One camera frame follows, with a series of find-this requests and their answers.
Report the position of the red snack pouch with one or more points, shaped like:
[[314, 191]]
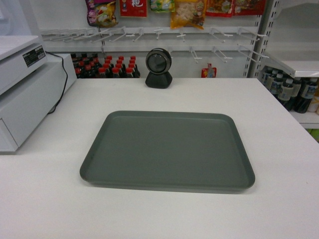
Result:
[[209, 72]]

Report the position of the black barcode scanner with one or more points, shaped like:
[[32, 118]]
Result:
[[158, 62]]

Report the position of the purple snack bag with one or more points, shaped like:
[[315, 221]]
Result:
[[101, 13]]

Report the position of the grey silver tray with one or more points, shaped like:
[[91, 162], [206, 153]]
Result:
[[168, 151]]

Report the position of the yellow snack bag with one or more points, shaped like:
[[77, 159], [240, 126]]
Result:
[[188, 13]]

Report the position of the white cash register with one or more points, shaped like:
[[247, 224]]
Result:
[[32, 81]]

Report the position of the red snack bag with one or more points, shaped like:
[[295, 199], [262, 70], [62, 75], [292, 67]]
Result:
[[133, 8]]

